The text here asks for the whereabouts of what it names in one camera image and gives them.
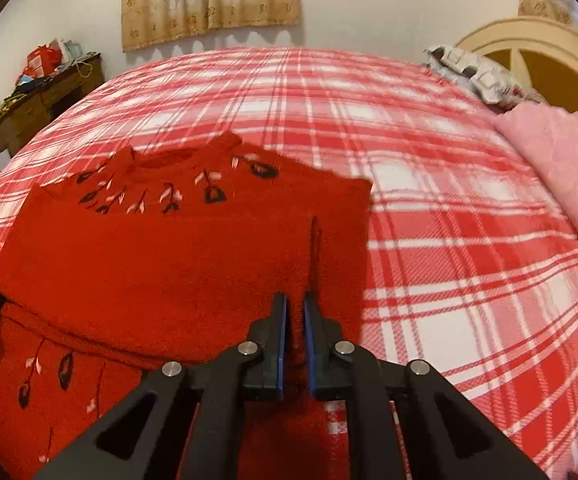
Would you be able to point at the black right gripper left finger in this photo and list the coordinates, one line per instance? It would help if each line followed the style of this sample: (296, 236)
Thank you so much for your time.
(183, 422)

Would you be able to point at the cream wooden headboard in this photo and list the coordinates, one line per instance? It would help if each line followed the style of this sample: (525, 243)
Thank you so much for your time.
(542, 54)

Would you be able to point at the pink folded blanket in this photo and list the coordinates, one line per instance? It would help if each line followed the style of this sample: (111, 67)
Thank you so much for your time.
(547, 138)

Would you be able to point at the red knitted embroidered sweater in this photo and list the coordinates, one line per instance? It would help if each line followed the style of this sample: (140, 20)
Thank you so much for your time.
(155, 257)

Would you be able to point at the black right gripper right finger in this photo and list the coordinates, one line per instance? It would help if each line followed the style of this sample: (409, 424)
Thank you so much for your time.
(404, 421)

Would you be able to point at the grey patterned pillow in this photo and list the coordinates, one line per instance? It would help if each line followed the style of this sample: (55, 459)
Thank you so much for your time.
(491, 82)

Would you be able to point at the red white plaid bedspread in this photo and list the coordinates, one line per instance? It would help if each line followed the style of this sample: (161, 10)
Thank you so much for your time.
(472, 265)

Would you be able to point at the dark brown wooden desk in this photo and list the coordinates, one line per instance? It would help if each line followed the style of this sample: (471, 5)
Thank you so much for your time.
(30, 111)

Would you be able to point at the red gift bag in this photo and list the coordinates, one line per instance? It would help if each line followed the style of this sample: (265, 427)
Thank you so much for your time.
(43, 61)

